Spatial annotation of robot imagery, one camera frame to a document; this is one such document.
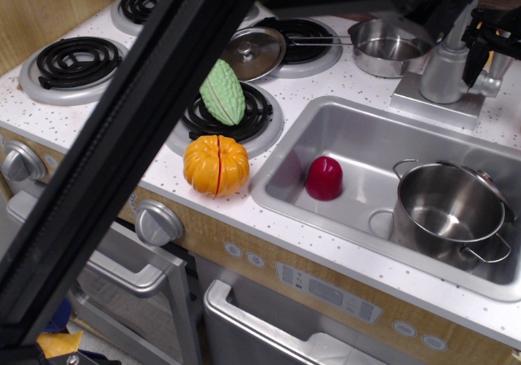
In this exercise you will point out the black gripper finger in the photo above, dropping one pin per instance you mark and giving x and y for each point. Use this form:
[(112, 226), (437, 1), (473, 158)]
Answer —
[(474, 63)]

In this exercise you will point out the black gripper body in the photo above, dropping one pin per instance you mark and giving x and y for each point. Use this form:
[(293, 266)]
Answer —
[(493, 30)]

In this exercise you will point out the silver toy faucet with lever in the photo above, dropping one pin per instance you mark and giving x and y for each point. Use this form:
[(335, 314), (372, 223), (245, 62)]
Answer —
[(440, 94)]

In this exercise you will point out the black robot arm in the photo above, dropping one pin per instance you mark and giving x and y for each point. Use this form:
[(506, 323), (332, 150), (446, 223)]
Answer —
[(427, 317)]

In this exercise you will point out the steel lid behind pot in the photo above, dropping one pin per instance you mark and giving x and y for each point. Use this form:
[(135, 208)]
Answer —
[(486, 180)]

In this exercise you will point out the back right black coil burner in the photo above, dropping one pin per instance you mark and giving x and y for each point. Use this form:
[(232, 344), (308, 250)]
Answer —
[(312, 47)]

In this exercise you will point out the black coil burner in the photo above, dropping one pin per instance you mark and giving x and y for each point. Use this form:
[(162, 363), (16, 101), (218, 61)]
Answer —
[(129, 16), (312, 47), (259, 129), (72, 71)]

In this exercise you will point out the silver toy sink basin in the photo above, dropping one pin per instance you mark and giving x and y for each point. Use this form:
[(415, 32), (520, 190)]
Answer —
[(368, 143)]

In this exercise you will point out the red toy pepper piece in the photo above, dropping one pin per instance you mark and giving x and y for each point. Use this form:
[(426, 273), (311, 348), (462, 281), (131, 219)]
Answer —
[(325, 179)]

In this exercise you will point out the steel pot lid with knob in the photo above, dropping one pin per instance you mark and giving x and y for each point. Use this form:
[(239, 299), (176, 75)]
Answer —
[(255, 52)]

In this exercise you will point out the front right black coil burner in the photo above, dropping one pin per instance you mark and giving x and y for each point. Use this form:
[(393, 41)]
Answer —
[(259, 129)]

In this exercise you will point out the green toy bitter melon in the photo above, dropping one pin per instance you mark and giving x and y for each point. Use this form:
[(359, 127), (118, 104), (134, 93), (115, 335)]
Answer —
[(223, 95)]

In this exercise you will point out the orange toy pumpkin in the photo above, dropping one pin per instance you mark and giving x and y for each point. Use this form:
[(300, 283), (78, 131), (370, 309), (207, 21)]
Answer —
[(216, 165)]

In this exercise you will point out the grey dishwasher control panel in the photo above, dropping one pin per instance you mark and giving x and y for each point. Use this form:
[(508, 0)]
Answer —
[(328, 293)]

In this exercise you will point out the back left black coil burner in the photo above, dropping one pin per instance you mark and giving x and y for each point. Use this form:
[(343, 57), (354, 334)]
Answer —
[(129, 16)]

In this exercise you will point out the right silver stove knob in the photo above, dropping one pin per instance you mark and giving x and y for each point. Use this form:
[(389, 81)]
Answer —
[(156, 224)]

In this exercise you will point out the silver stove knob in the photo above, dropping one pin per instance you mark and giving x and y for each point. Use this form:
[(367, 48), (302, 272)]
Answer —
[(156, 224), (22, 163)]

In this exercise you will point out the front left black coil burner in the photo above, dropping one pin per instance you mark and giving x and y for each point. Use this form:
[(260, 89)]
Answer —
[(72, 71)]

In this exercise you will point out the left silver stove knob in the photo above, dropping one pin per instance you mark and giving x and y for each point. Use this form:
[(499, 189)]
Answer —
[(22, 163)]

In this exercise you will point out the yellow cloth on floor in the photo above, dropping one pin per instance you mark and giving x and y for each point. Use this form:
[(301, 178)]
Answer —
[(55, 344)]

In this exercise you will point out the steel saucepan with long handle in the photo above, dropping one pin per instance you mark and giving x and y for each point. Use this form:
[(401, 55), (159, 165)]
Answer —
[(385, 51)]

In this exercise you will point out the steel pot with two handles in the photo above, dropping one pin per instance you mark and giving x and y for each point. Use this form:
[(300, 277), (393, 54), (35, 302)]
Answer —
[(444, 213)]

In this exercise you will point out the silver dishwasher door with handle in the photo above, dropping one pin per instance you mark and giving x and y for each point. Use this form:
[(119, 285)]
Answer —
[(248, 323)]

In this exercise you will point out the silver oven door with handle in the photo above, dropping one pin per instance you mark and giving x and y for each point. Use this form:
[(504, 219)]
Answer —
[(145, 300)]

